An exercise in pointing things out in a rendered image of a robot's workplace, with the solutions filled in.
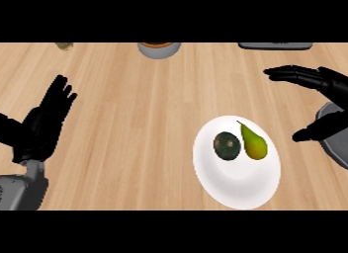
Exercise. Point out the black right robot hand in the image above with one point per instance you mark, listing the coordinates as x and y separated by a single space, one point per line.
327 86

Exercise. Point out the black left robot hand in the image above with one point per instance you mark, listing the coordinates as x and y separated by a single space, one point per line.
40 125

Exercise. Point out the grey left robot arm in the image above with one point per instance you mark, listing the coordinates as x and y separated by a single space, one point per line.
16 191

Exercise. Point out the grey pan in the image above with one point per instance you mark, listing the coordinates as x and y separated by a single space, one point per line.
345 148

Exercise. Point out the dark green round squash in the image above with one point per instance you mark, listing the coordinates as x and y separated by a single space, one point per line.
226 146

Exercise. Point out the white oval plate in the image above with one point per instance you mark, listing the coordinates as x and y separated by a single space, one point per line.
235 162

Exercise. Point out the yellow-green pear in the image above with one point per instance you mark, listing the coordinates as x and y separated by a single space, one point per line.
254 144

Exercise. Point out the small olive-tan object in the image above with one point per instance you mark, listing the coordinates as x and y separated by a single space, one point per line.
64 45

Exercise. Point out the grey cup with brown contents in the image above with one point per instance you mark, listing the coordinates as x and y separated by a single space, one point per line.
158 50

